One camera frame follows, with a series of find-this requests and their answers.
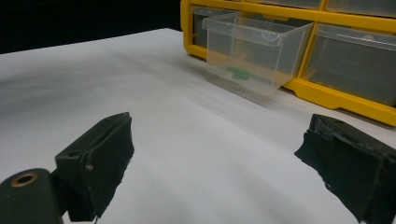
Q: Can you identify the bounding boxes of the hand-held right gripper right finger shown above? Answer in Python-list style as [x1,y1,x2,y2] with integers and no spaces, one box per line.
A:
[293,113,396,224]

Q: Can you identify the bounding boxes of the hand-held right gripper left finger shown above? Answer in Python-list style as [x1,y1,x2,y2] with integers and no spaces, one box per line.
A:
[54,111,135,223]

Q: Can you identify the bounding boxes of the yellow black drawer organizer cabinet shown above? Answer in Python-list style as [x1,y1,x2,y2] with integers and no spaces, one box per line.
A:
[179,0,396,127]

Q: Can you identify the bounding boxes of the clear plastic drawer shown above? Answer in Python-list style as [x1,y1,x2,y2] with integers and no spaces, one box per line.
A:
[201,11,316,96]

